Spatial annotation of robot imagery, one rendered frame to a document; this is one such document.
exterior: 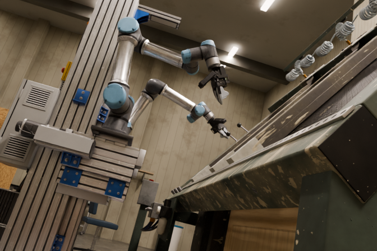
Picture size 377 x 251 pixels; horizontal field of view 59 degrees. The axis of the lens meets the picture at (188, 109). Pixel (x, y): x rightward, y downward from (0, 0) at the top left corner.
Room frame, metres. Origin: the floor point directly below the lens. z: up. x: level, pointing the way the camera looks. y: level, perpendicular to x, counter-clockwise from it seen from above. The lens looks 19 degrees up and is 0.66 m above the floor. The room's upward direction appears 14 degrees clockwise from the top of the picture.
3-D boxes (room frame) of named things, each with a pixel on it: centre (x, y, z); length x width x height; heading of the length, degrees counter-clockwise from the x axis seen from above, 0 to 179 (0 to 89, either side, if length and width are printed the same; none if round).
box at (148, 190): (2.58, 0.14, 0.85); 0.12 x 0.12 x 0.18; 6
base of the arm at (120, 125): (1.79, 0.37, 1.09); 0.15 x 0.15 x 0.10
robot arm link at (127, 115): (1.78, 0.37, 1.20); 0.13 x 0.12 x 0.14; 174
